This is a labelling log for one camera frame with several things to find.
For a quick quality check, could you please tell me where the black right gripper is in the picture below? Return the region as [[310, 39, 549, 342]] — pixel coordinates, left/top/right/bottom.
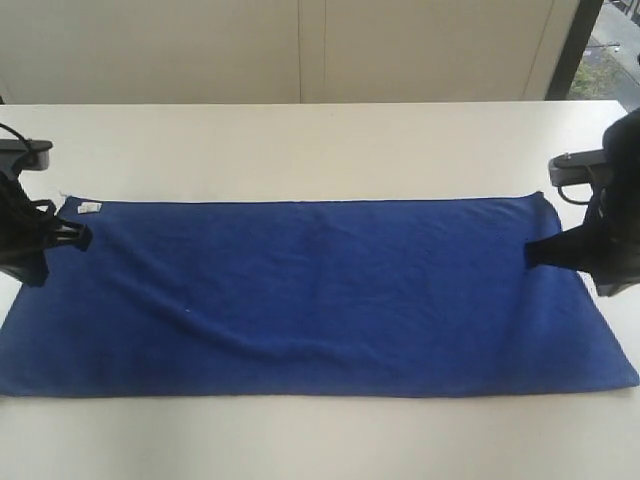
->
[[524, 187, 639, 298]]

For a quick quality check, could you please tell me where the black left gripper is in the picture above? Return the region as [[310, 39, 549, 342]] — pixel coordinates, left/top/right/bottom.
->
[[1, 173, 93, 287]]

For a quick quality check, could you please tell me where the blue towel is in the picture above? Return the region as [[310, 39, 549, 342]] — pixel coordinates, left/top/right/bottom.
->
[[1, 193, 639, 398]]

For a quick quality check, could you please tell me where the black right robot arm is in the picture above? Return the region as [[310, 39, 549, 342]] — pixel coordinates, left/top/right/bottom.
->
[[525, 110, 639, 297]]

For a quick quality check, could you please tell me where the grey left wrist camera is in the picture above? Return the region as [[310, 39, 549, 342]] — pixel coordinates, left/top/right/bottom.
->
[[1, 139, 53, 176]]

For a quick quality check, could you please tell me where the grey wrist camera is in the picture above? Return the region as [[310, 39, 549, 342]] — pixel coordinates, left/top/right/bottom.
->
[[1, 139, 53, 176], [548, 150, 613, 188]]

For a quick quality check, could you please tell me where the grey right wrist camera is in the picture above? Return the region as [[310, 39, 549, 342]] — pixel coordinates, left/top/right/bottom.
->
[[548, 150, 613, 188]]

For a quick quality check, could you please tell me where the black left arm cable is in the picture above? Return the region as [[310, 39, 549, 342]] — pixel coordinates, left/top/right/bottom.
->
[[0, 122, 31, 146]]

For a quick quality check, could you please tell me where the black window frame post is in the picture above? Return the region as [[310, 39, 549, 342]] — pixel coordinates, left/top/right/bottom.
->
[[545, 0, 604, 101]]

